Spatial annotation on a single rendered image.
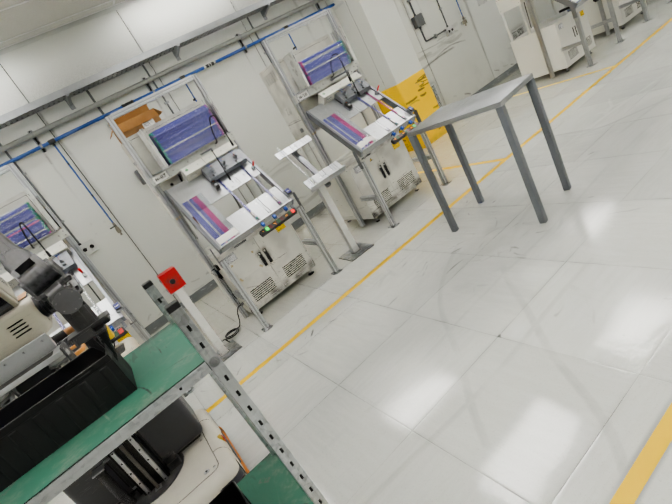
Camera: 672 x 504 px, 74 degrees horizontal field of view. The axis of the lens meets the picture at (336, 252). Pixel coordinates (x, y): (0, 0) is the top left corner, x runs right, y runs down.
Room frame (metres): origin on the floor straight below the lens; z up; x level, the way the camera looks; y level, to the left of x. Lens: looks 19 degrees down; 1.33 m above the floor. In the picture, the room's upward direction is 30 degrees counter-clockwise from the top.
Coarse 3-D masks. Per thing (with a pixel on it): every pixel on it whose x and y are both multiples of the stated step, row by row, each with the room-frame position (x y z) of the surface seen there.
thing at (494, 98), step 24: (480, 96) 2.82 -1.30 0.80; (504, 96) 2.46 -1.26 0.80; (432, 120) 2.94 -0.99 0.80; (456, 120) 2.66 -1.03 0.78; (504, 120) 2.42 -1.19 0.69; (456, 144) 3.19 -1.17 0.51; (552, 144) 2.64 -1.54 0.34; (528, 168) 2.43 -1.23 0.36; (480, 192) 3.20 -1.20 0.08; (528, 192) 2.44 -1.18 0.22
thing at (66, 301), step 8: (56, 264) 1.07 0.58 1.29; (56, 280) 1.09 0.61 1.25; (24, 288) 1.03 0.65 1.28; (48, 288) 1.04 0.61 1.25; (56, 288) 0.99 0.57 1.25; (64, 288) 0.99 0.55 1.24; (72, 288) 1.04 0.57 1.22; (32, 296) 1.03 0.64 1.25; (40, 296) 1.03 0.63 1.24; (48, 296) 0.97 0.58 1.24; (56, 296) 0.98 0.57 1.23; (64, 296) 0.98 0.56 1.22; (72, 296) 0.99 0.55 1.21; (80, 296) 1.00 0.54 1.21; (56, 304) 0.97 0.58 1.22; (64, 304) 0.98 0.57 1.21; (72, 304) 0.99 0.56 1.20; (80, 304) 0.99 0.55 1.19; (64, 312) 0.97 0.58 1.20; (72, 312) 0.98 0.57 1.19
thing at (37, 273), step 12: (0, 240) 1.11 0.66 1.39; (0, 252) 1.09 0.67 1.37; (12, 252) 1.08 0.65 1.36; (24, 252) 1.08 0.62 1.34; (12, 264) 1.06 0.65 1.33; (24, 264) 1.07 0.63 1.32; (36, 264) 1.06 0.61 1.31; (48, 264) 1.07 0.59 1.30; (12, 276) 1.04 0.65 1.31; (24, 276) 1.04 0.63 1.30; (36, 276) 1.04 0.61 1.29; (48, 276) 1.05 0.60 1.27; (36, 288) 1.03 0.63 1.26
